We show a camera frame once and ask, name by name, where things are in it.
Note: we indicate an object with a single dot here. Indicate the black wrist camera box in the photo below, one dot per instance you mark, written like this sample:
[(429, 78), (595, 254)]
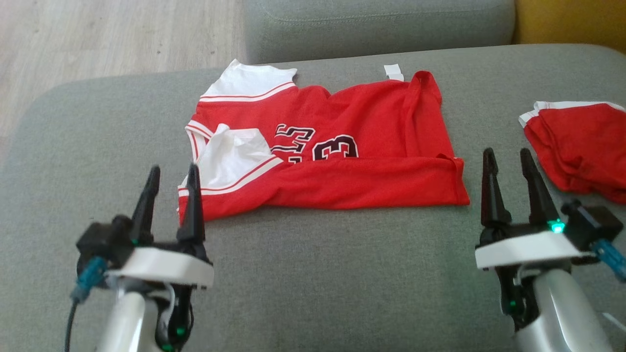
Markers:
[(100, 242), (594, 225)]

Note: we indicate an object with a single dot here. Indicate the red white plain garment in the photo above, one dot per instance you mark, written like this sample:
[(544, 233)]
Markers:
[(582, 146)]

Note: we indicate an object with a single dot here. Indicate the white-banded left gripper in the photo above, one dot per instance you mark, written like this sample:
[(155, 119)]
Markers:
[(166, 264)]

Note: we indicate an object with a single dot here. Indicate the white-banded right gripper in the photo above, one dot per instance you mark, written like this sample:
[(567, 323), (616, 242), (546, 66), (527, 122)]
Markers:
[(523, 249)]

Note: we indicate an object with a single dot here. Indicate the large grey sofa ottoman cushion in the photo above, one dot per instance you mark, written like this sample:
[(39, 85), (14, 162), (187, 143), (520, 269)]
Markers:
[(318, 274)]

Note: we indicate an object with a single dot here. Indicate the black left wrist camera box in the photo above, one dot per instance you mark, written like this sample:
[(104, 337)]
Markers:
[(100, 242)]

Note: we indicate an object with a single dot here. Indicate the wide yellow sofa back cushion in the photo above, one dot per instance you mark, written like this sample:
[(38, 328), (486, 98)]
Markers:
[(572, 19)]

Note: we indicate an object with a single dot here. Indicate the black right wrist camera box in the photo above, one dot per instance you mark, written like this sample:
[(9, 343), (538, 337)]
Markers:
[(594, 225)]

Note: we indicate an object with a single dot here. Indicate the red white numbered jersey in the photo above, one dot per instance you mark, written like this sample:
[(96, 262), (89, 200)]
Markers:
[(367, 186)]

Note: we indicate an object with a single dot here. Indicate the long grey sofa seat cushion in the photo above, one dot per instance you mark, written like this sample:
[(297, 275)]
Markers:
[(371, 29)]

